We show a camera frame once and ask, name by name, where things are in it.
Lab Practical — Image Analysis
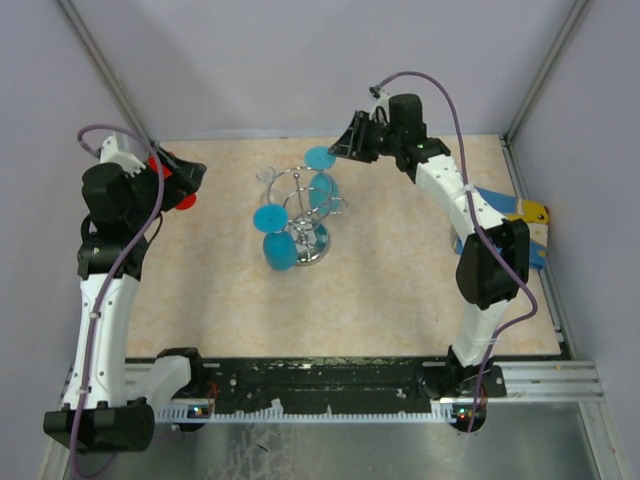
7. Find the blue cartoon cloth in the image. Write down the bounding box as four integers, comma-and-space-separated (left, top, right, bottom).
478, 188, 550, 270

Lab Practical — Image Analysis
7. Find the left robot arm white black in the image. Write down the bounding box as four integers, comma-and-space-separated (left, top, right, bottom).
43, 132, 206, 454

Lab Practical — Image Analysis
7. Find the left aluminium corner post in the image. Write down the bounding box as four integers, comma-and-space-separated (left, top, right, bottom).
53, 0, 153, 140

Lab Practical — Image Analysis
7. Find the red wine glass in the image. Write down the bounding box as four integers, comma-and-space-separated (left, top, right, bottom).
161, 164, 197, 212

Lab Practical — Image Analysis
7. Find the aluminium frame rail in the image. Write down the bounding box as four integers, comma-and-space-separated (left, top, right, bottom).
59, 362, 606, 404

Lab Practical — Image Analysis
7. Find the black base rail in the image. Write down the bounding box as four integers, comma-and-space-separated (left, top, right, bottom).
149, 355, 507, 414

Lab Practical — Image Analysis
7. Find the blue wine glass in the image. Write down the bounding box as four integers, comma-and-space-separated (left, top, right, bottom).
253, 204, 298, 271
304, 146, 341, 215

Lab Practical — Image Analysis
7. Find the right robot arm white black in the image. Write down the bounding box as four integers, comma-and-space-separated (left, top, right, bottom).
329, 91, 529, 432

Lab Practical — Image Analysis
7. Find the right aluminium corner post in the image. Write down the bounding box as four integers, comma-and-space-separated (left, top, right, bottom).
502, 0, 594, 147

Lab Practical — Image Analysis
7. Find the white cable duct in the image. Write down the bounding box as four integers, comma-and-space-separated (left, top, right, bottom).
155, 403, 471, 425

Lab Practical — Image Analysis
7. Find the aluminium corner post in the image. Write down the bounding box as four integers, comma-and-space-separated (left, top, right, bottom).
53, 0, 153, 140
502, 0, 594, 147

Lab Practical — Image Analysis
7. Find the chrome wire glass rack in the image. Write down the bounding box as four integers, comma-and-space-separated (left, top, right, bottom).
270, 166, 348, 267

